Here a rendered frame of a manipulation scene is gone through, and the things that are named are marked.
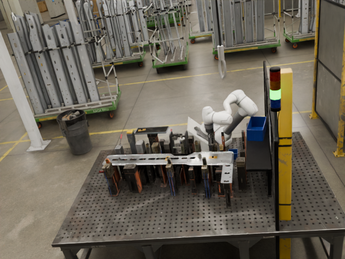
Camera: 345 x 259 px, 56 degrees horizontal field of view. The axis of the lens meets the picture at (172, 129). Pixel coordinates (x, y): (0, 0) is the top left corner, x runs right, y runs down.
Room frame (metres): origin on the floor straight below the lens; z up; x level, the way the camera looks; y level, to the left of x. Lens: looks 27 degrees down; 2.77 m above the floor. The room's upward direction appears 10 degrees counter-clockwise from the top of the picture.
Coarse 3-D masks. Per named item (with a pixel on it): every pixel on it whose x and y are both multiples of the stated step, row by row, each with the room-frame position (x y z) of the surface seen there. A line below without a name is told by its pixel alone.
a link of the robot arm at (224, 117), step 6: (228, 96) 3.04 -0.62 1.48; (234, 96) 3.03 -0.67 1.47; (228, 102) 2.92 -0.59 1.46; (234, 102) 3.01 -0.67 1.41; (228, 108) 2.76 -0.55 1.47; (216, 114) 2.62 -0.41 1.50; (222, 114) 2.59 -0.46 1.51; (228, 114) 2.59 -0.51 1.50; (216, 120) 2.59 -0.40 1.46; (222, 120) 2.55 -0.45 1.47; (228, 120) 2.54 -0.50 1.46
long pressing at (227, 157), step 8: (200, 152) 2.84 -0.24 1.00; (208, 152) 2.81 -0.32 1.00; (216, 152) 2.79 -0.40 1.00; (224, 152) 2.77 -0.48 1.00; (232, 152) 2.74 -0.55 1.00; (104, 160) 3.03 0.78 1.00; (120, 160) 2.97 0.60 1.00; (128, 160) 2.94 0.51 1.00; (136, 160) 2.91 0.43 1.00; (144, 160) 2.88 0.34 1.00; (152, 160) 2.85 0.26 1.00; (160, 160) 2.83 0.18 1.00; (176, 160) 2.77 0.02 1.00; (184, 160) 2.75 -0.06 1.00; (192, 160) 2.72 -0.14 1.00; (200, 160) 2.70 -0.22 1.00; (208, 160) 2.67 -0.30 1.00; (216, 160) 2.65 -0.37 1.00; (224, 160) 2.62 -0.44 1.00; (232, 160) 2.60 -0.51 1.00
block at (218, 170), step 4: (216, 168) 2.55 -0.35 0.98; (220, 168) 2.54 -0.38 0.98; (216, 172) 2.48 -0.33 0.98; (220, 172) 2.47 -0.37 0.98; (216, 176) 2.47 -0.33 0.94; (220, 176) 2.46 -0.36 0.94; (216, 180) 2.48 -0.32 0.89; (220, 180) 2.46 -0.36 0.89; (220, 184) 2.48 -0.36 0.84; (220, 188) 2.47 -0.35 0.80; (220, 192) 2.47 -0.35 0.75; (224, 192) 2.48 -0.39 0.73; (220, 196) 2.47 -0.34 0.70; (224, 196) 2.46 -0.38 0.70
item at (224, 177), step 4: (224, 164) 2.55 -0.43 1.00; (228, 164) 2.54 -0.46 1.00; (232, 164) 2.53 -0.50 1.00; (224, 168) 2.50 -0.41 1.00; (228, 168) 2.49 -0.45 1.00; (232, 168) 2.48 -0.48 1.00; (224, 172) 2.43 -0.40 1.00; (228, 172) 2.42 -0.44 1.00; (232, 172) 2.41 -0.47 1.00; (224, 176) 2.37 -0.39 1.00; (228, 176) 2.36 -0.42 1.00; (232, 176) 2.35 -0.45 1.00; (224, 180) 2.31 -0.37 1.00; (228, 180) 2.30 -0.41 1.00; (232, 180) 2.31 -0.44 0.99
